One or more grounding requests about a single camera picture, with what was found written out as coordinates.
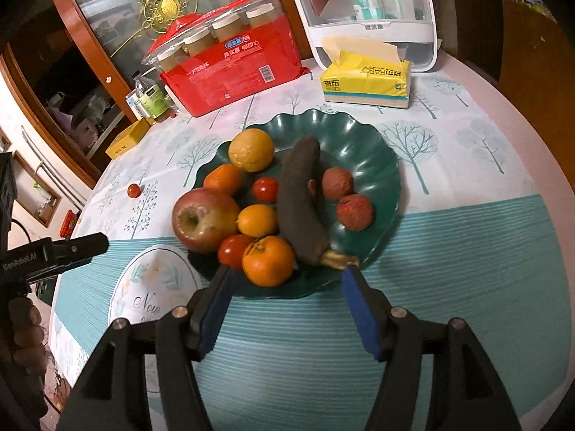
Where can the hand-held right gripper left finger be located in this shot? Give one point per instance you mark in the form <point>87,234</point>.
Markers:
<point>213,318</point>

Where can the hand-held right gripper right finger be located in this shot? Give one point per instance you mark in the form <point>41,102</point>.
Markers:
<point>364,318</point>

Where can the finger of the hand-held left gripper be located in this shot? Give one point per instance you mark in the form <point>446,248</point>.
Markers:
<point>81,246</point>

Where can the red tomato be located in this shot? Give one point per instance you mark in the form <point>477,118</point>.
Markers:
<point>133,190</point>
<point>231,251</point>
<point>265,188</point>

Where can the orange mandarin with stem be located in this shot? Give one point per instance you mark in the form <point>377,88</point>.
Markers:
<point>268,260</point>

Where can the brown-red lychee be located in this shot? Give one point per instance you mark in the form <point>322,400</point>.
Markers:
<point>338,182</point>
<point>355,212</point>

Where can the small yellow citrus fruit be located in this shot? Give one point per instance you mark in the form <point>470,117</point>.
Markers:
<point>257,220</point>

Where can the green leaf-shaped plate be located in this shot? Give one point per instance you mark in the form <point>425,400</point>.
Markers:
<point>368,157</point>

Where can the large yellow citrus fruit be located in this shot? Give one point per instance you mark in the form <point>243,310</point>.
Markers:
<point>251,149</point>

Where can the person's left hand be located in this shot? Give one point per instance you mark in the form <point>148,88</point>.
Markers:
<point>27,336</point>

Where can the small red box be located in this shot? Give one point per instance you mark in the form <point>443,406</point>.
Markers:
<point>67,223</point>

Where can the red apple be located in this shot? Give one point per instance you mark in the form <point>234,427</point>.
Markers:
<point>204,222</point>

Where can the yellow cardboard box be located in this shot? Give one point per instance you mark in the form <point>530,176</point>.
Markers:
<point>128,139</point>

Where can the dark overripe banana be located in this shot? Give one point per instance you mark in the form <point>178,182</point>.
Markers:
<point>298,202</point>

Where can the wooden glass door cabinet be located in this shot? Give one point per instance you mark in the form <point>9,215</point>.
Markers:
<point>108,85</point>

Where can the glass bottle with green label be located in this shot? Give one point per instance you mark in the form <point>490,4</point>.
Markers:
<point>148,96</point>

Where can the red pack of paper cups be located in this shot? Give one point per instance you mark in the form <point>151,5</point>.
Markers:
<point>233,76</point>

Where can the yellow tissue pack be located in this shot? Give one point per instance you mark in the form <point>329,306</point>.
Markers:
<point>364,83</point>

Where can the gold metal ornament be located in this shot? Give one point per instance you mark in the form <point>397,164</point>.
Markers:
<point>168,6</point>

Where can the white storage organiser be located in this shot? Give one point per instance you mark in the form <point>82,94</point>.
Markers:
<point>373,40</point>

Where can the brown wooden cabinet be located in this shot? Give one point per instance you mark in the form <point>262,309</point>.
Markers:
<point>534,54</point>

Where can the wooden picture frame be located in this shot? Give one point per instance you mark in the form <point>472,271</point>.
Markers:
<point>38,188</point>

